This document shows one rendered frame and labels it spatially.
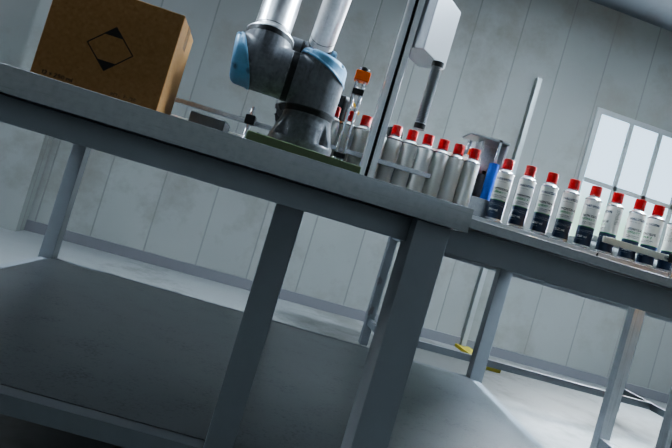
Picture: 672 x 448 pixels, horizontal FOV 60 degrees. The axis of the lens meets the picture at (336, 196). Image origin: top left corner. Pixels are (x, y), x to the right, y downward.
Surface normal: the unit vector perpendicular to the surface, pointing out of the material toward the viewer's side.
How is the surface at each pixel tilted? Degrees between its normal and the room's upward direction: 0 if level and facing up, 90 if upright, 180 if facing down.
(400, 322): 90
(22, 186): 90
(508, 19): 90
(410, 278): 90
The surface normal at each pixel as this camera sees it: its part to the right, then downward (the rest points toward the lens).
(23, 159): 0.15, 0.01
